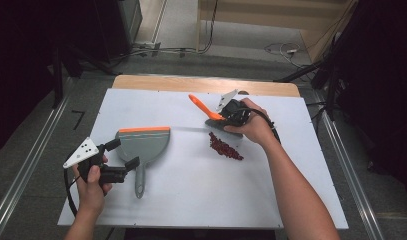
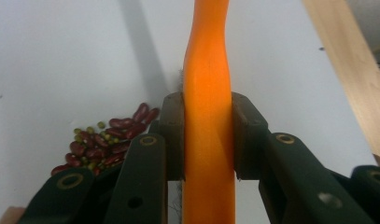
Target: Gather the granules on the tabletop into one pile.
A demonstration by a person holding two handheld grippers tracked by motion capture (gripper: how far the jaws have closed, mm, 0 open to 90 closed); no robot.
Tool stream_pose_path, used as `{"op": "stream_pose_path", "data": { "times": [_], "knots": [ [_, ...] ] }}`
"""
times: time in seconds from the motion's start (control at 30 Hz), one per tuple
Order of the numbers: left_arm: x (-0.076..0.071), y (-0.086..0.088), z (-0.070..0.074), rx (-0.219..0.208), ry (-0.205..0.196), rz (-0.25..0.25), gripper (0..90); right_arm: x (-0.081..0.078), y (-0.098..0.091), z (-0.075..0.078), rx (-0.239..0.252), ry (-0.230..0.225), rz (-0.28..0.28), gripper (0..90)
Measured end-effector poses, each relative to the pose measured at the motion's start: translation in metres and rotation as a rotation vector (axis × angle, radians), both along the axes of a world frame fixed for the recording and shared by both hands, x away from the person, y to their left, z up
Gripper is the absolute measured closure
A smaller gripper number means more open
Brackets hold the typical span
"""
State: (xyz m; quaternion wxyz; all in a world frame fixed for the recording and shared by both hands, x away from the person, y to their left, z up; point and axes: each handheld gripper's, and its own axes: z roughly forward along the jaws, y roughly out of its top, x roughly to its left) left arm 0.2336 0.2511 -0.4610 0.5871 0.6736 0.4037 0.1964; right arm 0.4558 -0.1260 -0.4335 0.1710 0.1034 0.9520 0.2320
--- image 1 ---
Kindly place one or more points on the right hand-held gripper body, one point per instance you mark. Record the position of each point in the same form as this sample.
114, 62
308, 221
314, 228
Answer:
236, 111

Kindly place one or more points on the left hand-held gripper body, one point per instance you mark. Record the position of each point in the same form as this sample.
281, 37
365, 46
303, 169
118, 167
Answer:
81, 153

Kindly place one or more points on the grey dustpan with orange edge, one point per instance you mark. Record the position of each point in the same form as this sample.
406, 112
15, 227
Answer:
144, 146

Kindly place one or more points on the orange brush with grey bristles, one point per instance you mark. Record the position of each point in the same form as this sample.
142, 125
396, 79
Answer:
207, 111

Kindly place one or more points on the pile of red and green beans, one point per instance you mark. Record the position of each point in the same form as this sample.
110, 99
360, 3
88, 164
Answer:
224, 148

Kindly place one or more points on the person's right hand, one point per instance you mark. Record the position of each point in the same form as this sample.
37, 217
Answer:
257, 128

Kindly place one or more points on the person's left hand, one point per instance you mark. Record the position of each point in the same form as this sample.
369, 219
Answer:
91, 193

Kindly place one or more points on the wooden table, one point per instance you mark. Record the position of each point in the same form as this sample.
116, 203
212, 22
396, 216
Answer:
177, 83

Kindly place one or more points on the white board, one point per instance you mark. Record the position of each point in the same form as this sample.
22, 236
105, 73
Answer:
191, 193

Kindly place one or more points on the black metal stand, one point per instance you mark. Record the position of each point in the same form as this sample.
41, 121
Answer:
331, 86

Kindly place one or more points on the power strip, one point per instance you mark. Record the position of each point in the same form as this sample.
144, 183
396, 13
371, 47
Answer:
147, 46

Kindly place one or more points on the metal floor rail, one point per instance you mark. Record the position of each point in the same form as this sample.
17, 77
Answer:
351, 173
27, 160

